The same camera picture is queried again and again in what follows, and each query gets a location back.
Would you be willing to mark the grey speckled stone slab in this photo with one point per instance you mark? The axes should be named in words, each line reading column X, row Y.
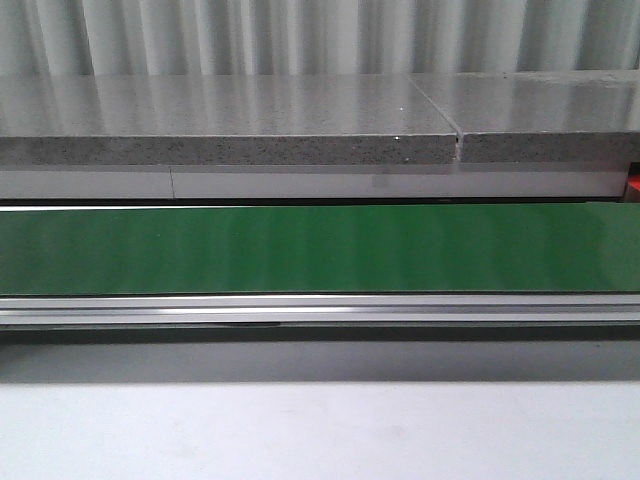
column 189, row 120
column 584, row 117

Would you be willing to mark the grey speckled stone slab left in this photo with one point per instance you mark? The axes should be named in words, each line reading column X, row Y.
column 189, row 120

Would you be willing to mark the grey speckled stone slab right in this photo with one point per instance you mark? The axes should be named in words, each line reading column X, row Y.
column 584, row 117

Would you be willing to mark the white pleated curtain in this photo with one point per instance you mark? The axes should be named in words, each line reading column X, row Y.
column 316, row 37

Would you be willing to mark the green conveyor belt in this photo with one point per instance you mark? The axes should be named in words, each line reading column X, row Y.
column 567, row 247

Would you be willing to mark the aluminium conveyor frame rail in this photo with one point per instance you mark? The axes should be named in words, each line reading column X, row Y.
column 320, row 316

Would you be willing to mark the white cabinet panel under slab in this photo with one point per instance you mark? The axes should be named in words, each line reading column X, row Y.
column 500, row 180

